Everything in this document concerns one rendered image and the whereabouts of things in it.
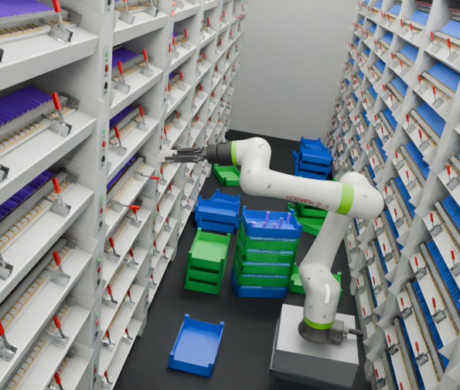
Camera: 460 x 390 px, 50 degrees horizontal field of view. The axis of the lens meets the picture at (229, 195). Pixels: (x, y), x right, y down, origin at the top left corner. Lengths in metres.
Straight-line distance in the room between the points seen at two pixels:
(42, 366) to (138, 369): 1.02
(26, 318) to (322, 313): 1.16
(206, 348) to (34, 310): 1.38
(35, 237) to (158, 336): 1.50
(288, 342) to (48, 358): 0.99
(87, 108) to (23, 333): 0.55
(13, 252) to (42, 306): 0.23
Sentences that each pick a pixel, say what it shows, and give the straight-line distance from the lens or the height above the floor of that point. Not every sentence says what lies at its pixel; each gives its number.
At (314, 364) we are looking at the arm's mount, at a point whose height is 0.34.
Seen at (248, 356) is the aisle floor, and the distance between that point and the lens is 2.52.
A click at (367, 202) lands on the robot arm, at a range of 1.83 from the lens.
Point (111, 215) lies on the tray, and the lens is 1.66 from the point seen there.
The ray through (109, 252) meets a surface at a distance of 1.78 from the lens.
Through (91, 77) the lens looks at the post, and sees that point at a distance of 1.28.
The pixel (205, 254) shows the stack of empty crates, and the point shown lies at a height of 0.16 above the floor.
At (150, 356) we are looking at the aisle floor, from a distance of 2.45.
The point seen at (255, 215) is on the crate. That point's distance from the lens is 2.84.
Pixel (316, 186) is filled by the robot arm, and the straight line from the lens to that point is 1.79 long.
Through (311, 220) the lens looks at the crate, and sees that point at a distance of 3.81.
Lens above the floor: 1.68
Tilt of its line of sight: 25 degrees down
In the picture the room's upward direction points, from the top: 9 degrees clockwise
